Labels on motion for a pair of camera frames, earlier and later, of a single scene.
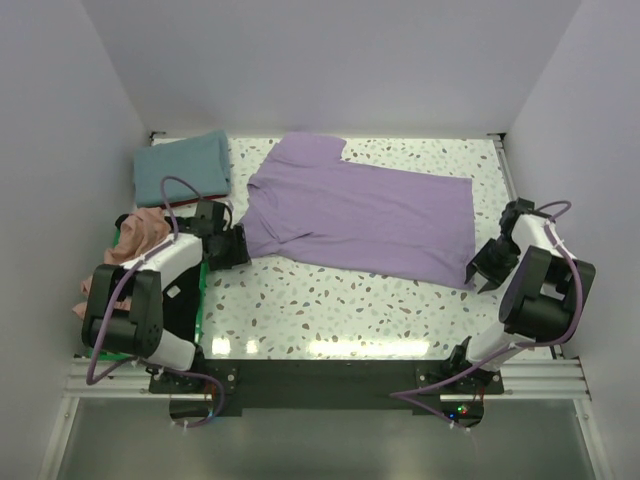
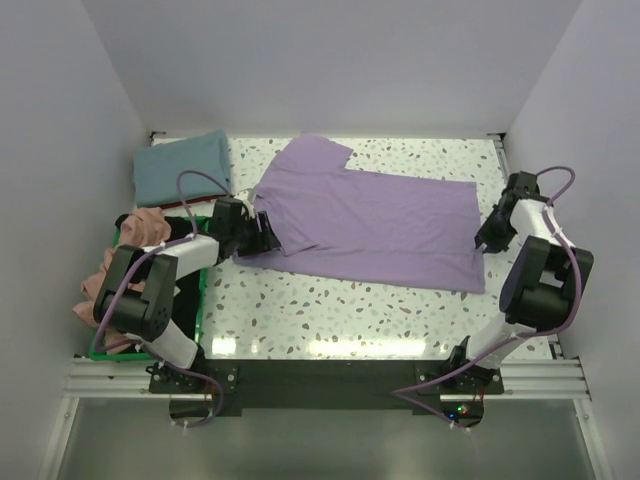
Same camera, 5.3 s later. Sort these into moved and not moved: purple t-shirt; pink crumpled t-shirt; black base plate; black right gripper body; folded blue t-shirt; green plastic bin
Moved: purple t-shirt; black right gripper body
Not moved: green plastic bin; pink crumpled t-shirt; black base plate; folded blue t-shirt
